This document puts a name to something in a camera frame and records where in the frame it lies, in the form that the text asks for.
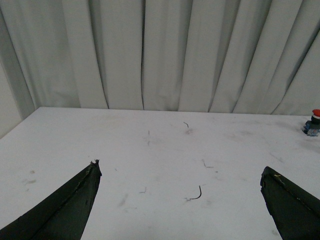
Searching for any red push button switch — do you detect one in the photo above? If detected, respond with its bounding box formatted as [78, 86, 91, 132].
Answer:
[302, 109, 320, 137]

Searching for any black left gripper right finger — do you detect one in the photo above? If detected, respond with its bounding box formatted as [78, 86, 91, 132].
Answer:
[260, 166, 320, 240]

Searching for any white curtain backdrop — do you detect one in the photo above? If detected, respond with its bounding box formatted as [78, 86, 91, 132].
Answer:
[0, 0, 320, 136]

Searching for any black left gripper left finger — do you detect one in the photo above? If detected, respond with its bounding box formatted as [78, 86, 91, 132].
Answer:
[0, 159, 102, 240]

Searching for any hooked black wire scrap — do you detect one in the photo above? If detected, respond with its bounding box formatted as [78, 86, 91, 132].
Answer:
[184, 185, 203, 201]

